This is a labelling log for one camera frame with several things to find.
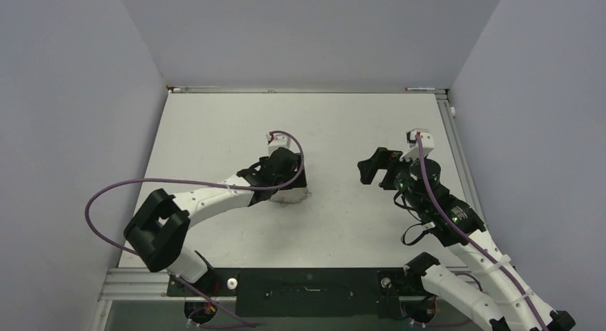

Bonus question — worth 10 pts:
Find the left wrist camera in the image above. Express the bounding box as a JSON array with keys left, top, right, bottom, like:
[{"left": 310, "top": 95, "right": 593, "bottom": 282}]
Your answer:
[{"left": 266, "top": 132, "right": 291, "bottom": 156}]

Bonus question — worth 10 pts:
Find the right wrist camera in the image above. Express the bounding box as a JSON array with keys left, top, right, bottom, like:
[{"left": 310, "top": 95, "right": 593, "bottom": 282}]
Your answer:
[{"left": 399, "top": 128, "right": 435, "bottom": 162}]

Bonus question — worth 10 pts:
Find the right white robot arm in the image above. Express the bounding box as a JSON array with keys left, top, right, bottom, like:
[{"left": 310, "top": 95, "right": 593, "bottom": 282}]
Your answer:
[{"left": 357, "top": 147, "right": 576, "bottom": 330}]

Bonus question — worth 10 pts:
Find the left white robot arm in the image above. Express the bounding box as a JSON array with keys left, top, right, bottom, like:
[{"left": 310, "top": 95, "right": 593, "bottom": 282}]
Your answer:
[{"left": 124, "top": 147, "right": 306, "bottom": 295}]

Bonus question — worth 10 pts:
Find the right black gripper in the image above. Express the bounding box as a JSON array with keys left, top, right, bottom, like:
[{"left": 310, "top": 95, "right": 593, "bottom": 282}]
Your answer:
[{"left": 358, "top": 147, "right": 427, "bottom": 215}]

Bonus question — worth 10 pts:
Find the aluminium rail back edge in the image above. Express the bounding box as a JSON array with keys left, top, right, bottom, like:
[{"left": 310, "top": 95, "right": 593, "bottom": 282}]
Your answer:
[{"left": 167, "top": 87, "right": 448, "bottom": 94}]

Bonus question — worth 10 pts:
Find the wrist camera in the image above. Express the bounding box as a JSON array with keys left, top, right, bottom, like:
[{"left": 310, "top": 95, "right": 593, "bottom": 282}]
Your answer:
[
  {"left": 399, "top": 128, "right": 435, "bottom": 162},
  {"left": 266, "top": 132, "right": 291, "bottom": 156}
]

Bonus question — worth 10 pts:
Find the aluminium rail edge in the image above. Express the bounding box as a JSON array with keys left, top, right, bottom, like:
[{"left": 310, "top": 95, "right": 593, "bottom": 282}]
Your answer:
[
  {"left": 435, "top": 90, "right": 486, "bottom": 222},
  {"left": 167, "top": 87, "right": 448, "bottom": 94}
]

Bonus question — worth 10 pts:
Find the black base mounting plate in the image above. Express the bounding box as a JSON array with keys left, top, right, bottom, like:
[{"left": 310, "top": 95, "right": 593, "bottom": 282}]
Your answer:
[{"left": 194, "top": 267, "right": 424, "bottom": 318}]

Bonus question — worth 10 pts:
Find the aluminium rail right edge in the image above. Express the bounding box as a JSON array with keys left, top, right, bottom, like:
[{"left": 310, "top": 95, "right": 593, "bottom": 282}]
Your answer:
[{"left": 435, "top": 90, "right": 486, "bottom": 222}]

